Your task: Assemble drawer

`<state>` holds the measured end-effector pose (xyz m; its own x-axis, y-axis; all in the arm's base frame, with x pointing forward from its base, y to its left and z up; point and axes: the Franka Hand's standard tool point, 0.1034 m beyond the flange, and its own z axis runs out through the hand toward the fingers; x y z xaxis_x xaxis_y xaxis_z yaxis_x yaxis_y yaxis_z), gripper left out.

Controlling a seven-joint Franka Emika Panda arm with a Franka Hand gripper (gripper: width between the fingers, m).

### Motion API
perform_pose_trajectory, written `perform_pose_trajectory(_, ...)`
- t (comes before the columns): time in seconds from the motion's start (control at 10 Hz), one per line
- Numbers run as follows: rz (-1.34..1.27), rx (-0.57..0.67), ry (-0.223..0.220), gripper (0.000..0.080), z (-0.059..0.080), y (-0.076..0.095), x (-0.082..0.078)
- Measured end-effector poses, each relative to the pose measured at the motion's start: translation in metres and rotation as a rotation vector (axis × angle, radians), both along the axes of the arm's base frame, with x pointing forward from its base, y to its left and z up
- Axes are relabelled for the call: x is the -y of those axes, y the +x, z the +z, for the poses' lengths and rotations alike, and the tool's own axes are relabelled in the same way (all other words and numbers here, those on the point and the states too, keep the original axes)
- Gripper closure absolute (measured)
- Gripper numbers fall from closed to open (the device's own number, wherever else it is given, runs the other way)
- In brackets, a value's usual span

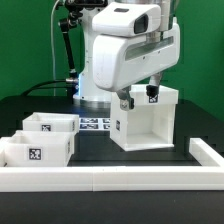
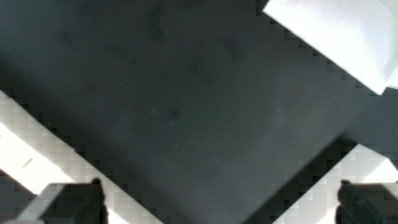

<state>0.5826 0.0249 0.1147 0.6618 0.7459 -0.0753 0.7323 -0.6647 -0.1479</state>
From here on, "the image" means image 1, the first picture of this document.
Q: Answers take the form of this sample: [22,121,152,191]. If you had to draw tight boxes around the white fence frame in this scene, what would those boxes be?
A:
[0,138,224,192]

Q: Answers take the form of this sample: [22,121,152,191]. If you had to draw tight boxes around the grey thin cable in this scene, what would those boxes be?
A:
[50,0,64,97]

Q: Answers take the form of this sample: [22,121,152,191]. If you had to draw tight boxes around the white front drawer tray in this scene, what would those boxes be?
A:
[0,130,75,167]

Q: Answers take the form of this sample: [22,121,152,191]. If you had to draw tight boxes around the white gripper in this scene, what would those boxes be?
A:
[92,20,180,110]

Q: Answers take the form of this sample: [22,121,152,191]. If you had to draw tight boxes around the black cables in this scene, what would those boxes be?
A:
[20,79,80,98]

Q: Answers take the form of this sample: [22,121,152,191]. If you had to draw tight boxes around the marker tag sheet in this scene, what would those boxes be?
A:
[79,118,110,131]

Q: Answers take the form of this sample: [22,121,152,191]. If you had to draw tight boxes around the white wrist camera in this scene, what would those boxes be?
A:
[92,2,161,37]

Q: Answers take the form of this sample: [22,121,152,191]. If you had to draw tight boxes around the white drawer housing box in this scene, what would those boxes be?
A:
[110,84,179,151]

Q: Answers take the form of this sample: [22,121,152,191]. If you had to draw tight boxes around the white drawer tray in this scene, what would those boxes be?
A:
[0,130,75,167]
[22,112,79,133]

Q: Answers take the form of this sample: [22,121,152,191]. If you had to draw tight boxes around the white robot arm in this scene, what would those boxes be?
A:
[92,0,180,110]

